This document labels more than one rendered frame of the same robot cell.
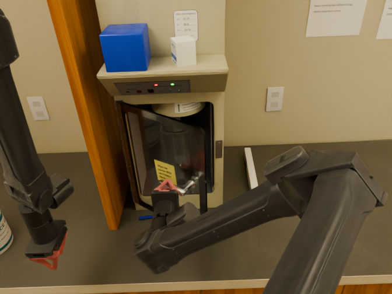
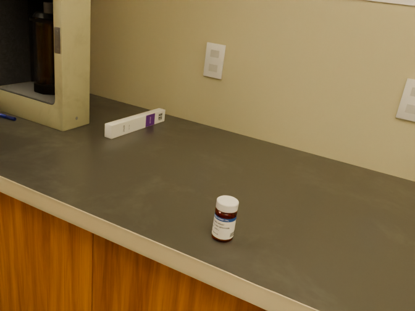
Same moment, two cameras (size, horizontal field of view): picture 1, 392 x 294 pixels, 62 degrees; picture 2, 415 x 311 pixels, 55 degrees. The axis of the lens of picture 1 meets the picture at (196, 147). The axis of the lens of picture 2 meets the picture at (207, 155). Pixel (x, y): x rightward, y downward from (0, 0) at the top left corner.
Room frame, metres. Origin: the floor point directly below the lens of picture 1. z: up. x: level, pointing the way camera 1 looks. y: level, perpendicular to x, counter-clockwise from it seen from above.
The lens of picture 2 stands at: (0.03, -0.92, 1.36)
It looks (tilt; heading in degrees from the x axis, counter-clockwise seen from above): 22 degrees down; 24
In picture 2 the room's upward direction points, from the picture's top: 7 degrees clockwise
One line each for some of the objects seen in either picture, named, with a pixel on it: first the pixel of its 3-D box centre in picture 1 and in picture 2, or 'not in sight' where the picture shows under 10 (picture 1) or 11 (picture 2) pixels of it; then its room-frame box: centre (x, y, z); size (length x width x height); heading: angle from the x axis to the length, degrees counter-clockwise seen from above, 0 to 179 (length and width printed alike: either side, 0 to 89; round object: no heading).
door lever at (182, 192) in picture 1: (176, 184); not in sight; (0.69, 0.06, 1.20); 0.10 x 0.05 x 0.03; 53
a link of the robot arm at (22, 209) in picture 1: (37, 209); not in sight; (0.54, 0.37, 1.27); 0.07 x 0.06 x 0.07; 156
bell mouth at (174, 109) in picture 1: (178, 96); not in sight; (0.96, 0.05, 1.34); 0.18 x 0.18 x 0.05
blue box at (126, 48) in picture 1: (127, 47); not in sight; (0.80, 0.16, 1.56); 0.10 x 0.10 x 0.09; 89
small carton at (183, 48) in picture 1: (183, 51); not in sight; (0.80, 0.02, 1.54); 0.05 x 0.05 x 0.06; 17
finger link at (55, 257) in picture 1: (50, 252); not in sight; (0.53, 0.37, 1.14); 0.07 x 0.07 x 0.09; 89
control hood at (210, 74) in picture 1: (165, 81); not in sight; (0.80, 0.07, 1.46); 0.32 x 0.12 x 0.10; 89
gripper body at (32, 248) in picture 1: (42, 230); not in sight; (0.54, 0.37, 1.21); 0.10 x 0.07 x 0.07; 179
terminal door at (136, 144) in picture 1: (163, 172); not in sight; (0.76, 0.10, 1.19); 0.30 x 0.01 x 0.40; 53
